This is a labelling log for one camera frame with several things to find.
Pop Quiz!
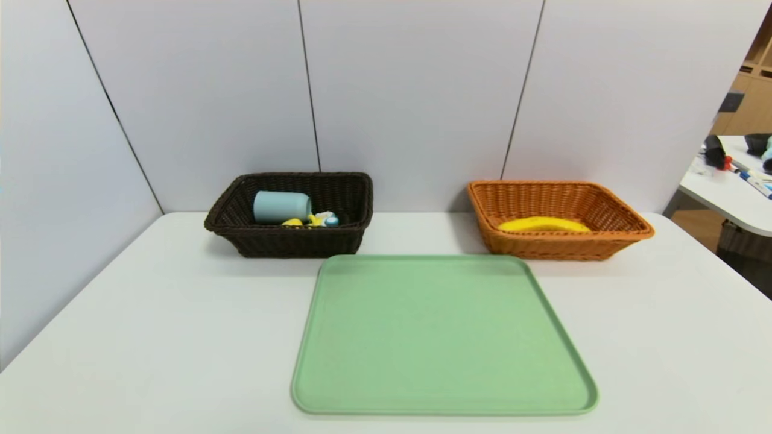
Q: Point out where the yellow duck toy car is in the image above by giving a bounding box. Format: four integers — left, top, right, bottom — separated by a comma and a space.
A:
281, 211, 340, 228

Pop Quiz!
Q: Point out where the blue-grey plastic cup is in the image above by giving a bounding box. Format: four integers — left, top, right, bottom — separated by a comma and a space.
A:
253, 190, 313, 225

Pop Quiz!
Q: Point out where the yellow banana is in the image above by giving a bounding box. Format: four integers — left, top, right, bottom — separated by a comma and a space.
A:
498, 215, 593, 233

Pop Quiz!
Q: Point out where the dark brown wicker basket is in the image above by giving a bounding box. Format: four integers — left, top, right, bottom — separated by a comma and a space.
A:
203, 171, 374, 259

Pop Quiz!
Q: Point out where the orange wicker basket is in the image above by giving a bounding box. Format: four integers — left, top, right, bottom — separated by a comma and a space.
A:
467, 179, 656, 261

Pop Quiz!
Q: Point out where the light green plastic tray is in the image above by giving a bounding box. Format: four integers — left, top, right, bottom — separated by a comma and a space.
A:
291, 254, 601, 417

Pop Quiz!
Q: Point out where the black and red desk object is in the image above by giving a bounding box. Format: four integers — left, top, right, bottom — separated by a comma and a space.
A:
704, 134, 735, 171

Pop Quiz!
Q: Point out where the white side table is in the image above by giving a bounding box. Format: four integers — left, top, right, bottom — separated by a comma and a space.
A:
680, 134, 772, 237

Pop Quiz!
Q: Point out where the dark grey bin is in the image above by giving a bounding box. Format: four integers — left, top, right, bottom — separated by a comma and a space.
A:
717, 219, 772, 300

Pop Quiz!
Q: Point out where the dark grey background object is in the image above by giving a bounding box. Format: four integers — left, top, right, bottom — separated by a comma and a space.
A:
719, 89, 747, 113

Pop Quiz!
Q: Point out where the blue and white marker pen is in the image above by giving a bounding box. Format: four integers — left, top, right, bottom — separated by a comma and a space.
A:
739, 170, 772, 199

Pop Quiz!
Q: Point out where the wooden shelf cabinet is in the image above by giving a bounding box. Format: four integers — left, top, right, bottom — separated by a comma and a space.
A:
712, 12, 772, 136

